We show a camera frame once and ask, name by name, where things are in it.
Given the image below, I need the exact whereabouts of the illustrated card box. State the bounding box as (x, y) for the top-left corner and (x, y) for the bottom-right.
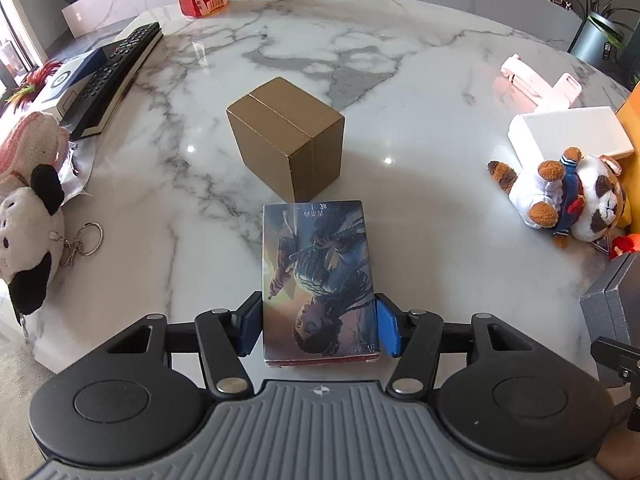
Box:
(262, 200), (380, 366)

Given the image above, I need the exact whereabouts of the white long box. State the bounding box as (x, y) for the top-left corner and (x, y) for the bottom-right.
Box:
(508, 106), (634, 167)

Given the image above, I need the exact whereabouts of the black flat case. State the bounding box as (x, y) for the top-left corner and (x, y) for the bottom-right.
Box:
(579, 250), (640, 386)

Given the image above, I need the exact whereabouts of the orange crochet ball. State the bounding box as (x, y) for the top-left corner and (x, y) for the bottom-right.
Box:
(608, 233), (640, 260)

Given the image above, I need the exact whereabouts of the raccoon plush toy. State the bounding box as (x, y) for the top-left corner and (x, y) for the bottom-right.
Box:
(487, 146), (627, 248)

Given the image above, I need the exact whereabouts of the brown cardboard cube box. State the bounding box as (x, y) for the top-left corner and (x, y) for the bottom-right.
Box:
(227, 77), (345, 203)

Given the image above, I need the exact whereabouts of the orange cardboard box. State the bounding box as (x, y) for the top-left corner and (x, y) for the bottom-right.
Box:
(616, 91), (640, 153)

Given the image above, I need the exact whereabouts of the pink bunny plush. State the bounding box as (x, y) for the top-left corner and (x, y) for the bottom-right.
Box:
(1, 112), (70, 195)

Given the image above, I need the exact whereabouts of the white blue small box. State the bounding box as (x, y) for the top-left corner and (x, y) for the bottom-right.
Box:
(29, 49), (106, 122)

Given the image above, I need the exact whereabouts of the red feather toy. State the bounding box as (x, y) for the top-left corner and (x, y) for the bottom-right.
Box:
(6, 60), (62, 110)

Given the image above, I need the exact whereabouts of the grey trash bin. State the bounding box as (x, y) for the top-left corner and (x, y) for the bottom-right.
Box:
(568, 12), (624, 66)

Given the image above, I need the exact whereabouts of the cow plush keychain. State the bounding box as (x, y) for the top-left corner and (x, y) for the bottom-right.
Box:
(1, 165), (104, 336)

